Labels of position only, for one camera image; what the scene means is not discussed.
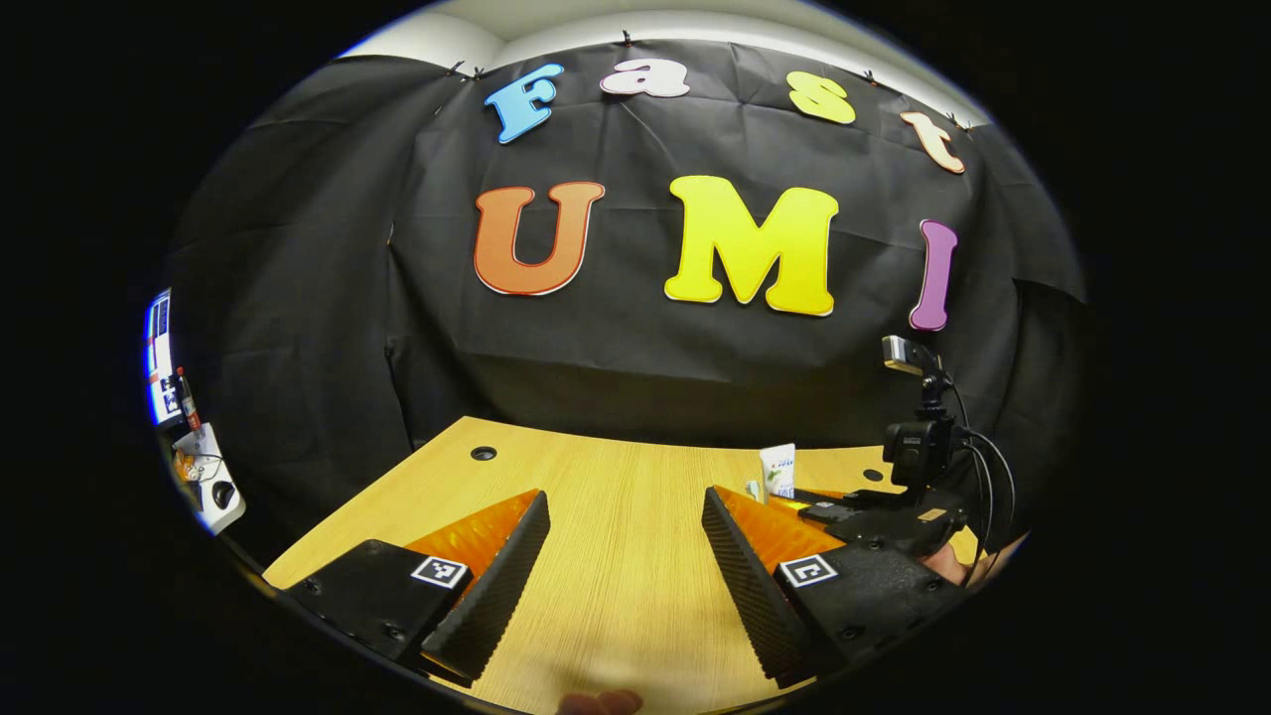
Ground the computer monitor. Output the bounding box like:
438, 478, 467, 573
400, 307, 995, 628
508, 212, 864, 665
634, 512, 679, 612
144, 288, 175, 428

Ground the wooden desktop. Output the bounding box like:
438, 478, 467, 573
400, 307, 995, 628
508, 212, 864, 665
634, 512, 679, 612
263, 415, 1004, 715

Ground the black cable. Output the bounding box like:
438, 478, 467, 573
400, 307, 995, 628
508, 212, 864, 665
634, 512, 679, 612
943, 382, 1019, 587

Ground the white toothpaste tube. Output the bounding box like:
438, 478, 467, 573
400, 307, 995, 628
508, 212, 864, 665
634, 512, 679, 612
760, 443, 797, 501

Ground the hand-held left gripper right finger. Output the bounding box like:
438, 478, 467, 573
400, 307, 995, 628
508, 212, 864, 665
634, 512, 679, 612
700, 485, 971, 691

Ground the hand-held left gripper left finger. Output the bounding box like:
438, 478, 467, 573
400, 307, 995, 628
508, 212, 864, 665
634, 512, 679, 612
282, 489, 552, 687

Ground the black backdrop cloth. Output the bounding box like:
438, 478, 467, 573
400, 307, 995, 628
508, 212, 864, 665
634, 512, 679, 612
164, 38, 1088, 557

